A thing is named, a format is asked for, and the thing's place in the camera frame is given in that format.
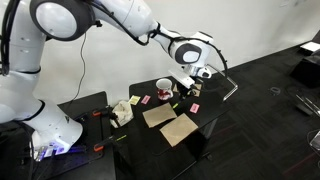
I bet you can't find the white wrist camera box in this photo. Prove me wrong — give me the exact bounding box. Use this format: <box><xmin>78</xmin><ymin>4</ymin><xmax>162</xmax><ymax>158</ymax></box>
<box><xmin>168</xmin><ymin>68</ymin><xmax>196</xmax><ymax>90</ymax></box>

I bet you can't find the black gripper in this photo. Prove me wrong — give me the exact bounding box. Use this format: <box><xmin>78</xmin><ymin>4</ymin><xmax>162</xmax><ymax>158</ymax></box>
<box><xmin>179</xmin><ymin>75</ymin><xmax>205</xmax><ymax>101</ymax></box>

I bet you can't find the thin black wall cable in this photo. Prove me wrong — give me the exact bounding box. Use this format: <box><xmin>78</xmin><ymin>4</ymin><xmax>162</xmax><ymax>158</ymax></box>
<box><xmin>63</xmin><ymin>31</ymin><xmax>88</xmax><ymax>108</ymax></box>

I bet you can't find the pale yellow packet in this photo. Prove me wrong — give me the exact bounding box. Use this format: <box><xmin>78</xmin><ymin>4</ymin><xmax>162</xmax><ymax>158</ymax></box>
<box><xmin>128</xmin><ymin>95</ymin><xmax>142</xmax><ymax>106</ymax></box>

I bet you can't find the maroon mug white inside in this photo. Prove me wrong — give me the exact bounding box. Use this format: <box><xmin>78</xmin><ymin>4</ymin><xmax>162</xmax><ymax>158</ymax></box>
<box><xmin>155</xmin><ymin>78</ymin><xmax>174</xmax><ymax>101</ymax></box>

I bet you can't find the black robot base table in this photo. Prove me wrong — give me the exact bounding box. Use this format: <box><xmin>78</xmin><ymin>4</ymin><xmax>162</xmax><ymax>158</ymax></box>
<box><xmin>0</xmin><ymin>90</ymin><xmax>118</xmax><ymax>180</ymax></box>

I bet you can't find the black side table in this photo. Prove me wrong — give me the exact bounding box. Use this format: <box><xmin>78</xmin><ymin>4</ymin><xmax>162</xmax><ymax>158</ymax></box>
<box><xmin>111</xmin><ymin>74</ymin><xmax>236</xmax><ymax>180</ymax></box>

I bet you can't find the flat white object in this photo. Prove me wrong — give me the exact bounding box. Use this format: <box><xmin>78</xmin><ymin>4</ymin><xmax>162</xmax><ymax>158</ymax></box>
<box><xmin>299</xmin><ymin>41</ymin><xmax>320</xmax><ymax>53</ymax></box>

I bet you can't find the silver metal frame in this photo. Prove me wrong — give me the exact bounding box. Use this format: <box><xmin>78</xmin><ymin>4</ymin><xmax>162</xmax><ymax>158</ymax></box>
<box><xmin>206</xmin><ymin>63</ymin><xmax>240</xmax><ymax>102</ymax></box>

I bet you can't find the round floor outlet cover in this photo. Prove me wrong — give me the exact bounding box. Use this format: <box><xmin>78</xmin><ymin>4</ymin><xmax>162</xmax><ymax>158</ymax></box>
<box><xmin>269</xmin><ymin>86</ymin><xmax>282</xmax><ymax>95</ymax></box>

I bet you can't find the brown paper napkin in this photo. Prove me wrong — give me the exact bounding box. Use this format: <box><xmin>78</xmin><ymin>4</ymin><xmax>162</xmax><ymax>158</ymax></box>
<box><xmin>159</xmin><ymin>112</ymin><xmax>199</xmax><ymax>148</ymax></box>
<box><xmin>142</xmin><ymin>102</ymin><xmax>178</xmax><ymax>129</ymax></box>
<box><xmin>171</xmin><ymin>82</ymin><xmax>203</xmax><ymax>98</ymax></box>

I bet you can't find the black clamp orange handle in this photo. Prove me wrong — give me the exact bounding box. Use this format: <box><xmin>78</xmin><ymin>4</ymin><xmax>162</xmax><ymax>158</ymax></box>
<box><xmin>91</xmin><ymin>105</ymin><xmax>122</xmax><ymax>124</ymax></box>

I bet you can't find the black case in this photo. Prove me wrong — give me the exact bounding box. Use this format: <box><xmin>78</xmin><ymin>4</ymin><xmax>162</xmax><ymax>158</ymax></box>
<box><xmin>289</xmin><ymin>54</ymin><xmax>320</xmax><ymax>89</ymax></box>

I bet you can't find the black orange clamp green tip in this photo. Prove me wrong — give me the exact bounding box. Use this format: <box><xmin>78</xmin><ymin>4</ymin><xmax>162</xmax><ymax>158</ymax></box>
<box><xmin>92</xmin><ymin>133</ymin><xmax>128</xmax><ymax>153</ymax></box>

